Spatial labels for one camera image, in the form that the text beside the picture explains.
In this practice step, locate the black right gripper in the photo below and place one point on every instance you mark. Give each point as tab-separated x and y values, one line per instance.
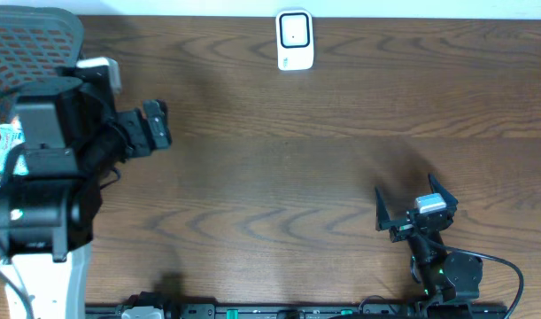
382	214

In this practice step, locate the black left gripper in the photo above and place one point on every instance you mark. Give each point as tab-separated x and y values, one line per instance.
137	128

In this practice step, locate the teal white wipes pack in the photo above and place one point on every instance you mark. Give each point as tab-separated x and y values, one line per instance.
11	135

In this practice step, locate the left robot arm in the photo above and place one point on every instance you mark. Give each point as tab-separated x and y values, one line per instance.
51	187

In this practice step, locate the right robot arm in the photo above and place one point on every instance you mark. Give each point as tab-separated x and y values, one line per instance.
447	277

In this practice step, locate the white barcode scanner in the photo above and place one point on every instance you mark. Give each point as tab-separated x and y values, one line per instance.
294	40

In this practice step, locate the grey plastic mesh basket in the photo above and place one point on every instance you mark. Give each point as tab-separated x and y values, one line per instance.
33	43

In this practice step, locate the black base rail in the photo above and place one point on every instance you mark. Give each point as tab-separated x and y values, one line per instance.
153	305

